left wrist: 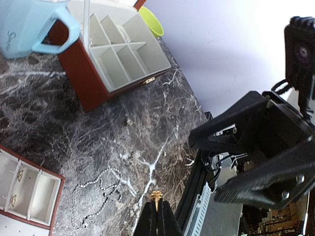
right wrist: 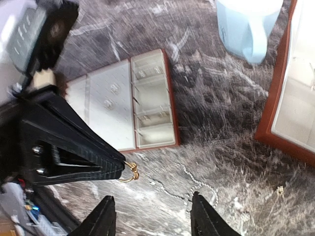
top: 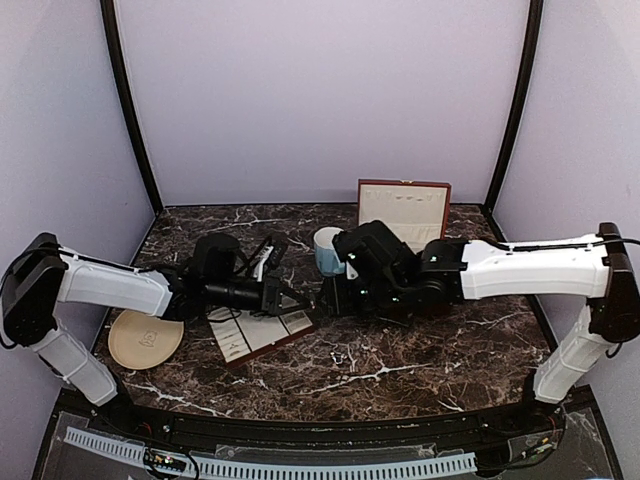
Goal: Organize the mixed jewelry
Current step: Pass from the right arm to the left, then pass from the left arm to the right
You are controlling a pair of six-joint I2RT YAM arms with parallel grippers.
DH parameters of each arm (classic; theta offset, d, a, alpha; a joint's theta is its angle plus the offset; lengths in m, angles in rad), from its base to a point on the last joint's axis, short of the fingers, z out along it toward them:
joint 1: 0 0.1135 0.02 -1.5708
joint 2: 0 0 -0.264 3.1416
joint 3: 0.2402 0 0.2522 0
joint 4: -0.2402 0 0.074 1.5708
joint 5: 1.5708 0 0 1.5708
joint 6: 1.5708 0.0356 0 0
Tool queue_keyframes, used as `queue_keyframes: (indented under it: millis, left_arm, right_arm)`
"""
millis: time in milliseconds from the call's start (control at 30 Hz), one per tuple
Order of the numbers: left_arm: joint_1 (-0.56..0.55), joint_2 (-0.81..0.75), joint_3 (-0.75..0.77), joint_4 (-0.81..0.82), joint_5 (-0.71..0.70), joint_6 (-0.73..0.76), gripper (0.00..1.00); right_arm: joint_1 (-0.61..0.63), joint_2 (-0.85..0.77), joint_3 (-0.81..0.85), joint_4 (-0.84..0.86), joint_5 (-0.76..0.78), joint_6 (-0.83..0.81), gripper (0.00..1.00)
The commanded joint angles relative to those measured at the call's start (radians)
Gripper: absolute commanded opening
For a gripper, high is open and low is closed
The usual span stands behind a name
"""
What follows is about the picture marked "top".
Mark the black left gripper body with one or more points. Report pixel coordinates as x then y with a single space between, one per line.
221 294

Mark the black corner post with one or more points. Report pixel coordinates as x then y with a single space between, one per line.
123 88
517 107

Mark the beige round plate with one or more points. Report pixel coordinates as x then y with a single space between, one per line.
139 342

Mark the brown jewelry tray insert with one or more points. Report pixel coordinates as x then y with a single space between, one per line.
242 336

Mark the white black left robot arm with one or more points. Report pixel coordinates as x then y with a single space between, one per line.
47 274

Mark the white slotted cable duct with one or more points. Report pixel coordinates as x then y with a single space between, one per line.
245 463

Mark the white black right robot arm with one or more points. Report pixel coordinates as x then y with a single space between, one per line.
595 267

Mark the black left corner post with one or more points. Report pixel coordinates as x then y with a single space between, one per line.
123 88

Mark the black right corner post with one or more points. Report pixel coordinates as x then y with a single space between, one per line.
517 107

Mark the light blue mug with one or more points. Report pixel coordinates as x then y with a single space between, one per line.
327 261

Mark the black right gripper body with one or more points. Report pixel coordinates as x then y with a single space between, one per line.
380 294

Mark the small silver earrings on table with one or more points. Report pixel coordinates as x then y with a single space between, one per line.
338 358

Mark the black front table rail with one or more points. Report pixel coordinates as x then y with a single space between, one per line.
483 429

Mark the brown open jewelry box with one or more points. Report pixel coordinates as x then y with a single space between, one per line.
415 211

